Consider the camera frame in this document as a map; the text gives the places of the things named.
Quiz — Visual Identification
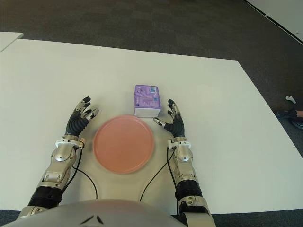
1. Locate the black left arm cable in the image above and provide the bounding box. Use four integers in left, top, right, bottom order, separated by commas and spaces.
71, 145, 98, 201

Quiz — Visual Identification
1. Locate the round pink plate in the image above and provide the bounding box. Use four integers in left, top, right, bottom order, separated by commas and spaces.
92, 114, 156, 175

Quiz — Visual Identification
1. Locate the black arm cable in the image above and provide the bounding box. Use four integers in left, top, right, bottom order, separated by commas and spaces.
139, 146, 178, 215
71, 145, 98, 201

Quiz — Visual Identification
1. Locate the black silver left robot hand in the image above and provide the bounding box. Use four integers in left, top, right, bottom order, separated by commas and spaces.
64, 96, 99, 140

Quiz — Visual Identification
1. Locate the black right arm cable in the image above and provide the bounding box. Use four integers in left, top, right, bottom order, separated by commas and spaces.
139, 146, 178, 215

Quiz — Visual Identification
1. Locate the white side table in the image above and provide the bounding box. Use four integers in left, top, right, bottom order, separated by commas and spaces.
0, 32, 25, 53

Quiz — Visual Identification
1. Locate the dark shoe of person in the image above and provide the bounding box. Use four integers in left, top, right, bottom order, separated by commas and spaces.
276, 110, 303, 130

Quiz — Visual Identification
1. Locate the silver robot torso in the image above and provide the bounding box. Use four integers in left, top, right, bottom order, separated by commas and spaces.
0, 199, 189, 227

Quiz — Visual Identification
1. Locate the purple tissue paper pack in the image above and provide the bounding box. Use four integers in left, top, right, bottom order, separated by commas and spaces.
134, 85, 162, 118

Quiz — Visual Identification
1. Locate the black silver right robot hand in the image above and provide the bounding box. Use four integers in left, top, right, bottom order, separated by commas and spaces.
153, 98, 186, 138

